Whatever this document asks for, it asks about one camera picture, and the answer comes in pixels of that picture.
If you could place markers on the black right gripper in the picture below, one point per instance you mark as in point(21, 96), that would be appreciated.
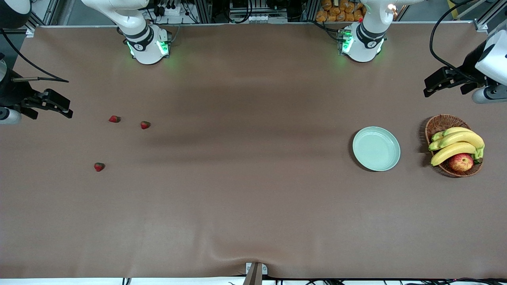
point(11, 93)

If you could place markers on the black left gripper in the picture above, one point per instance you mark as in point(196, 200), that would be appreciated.
point(470, 66)

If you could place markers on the red strawberry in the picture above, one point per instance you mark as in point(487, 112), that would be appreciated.
point(145, 125)
point(99, 166)
point(114, 118)

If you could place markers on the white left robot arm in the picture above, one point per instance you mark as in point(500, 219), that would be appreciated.
point(362, 47)

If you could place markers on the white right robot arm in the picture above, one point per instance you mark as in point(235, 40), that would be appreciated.
point(146, 47)

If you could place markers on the mint green round plate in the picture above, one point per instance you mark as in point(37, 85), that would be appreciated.
point(376, 148)

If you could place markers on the brown wicker basket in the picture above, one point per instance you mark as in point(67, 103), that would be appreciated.
point(439, 122)

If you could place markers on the small greenish yellow banana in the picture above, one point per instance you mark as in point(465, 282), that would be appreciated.
point(455, 130)

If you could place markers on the red yellow apple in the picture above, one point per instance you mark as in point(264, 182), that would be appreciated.
point(461, 162)

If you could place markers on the orange bread rolls pile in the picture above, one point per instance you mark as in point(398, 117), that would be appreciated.
point(336, 10)

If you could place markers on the white power strip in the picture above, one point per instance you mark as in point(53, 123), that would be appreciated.
point(174, 11)

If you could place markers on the white terminal strip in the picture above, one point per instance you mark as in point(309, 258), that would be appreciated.
point(257, 18)

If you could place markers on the aluminium table corner bracket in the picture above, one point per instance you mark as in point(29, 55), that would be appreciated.
point(30, 31)
point(481, 25)

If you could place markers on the aluminium frame post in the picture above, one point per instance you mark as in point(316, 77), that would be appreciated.
point(204, 10)
point(311, 10)

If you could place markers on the grey metal mount bracket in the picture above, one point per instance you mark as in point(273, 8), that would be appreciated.
point(255, 275)

